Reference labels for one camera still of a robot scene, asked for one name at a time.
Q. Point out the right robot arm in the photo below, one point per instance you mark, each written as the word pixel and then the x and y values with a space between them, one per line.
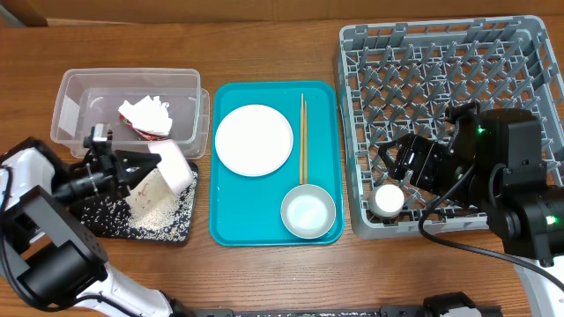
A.
pixel 493 162

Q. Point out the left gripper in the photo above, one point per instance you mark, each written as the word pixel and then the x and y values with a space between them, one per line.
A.
pixel 123 160

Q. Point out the small white cup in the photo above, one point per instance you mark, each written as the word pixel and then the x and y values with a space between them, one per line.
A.
pixel 386 201

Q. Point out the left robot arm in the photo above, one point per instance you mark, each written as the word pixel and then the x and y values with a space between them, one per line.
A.
pixel 48 257

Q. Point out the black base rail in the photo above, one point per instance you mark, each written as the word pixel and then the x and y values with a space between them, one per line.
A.
pixel 454 304

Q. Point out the wooden chopstick right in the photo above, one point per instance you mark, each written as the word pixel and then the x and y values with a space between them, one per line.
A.
pixel 305 143

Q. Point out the black tray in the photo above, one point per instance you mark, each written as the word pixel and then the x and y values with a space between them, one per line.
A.
pixel 176 229

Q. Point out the clear plastic bin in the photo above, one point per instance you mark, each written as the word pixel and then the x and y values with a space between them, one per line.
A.
pixel 90 96

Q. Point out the crumpled white paper waste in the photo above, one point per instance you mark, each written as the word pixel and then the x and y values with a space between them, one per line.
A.
pixel 149 117

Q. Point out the pink bowl with rice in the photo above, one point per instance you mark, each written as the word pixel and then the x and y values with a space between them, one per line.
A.
pixel 158 193

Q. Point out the teal serving tray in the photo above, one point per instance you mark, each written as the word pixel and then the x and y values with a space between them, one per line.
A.
pixel 245 211

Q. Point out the grey metal bowl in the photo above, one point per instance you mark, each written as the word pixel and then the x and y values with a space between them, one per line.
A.
pixel 308 211

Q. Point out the spilled rice pile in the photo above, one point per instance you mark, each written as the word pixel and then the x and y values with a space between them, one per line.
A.
pixel 154 211

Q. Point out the wooden chopstick left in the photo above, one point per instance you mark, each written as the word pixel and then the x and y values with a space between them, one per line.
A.
pixel 301 174

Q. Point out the wooden chopstick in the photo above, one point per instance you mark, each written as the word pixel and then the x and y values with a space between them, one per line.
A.
pixel 301 174
pixel 305 143

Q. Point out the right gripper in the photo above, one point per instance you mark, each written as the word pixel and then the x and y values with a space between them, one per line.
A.
pixel 420 174

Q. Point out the grey dish rack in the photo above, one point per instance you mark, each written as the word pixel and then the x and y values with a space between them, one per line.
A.
pixel 398 78

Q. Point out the white round plate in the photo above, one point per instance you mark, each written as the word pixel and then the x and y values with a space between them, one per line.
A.
pixel 254 140

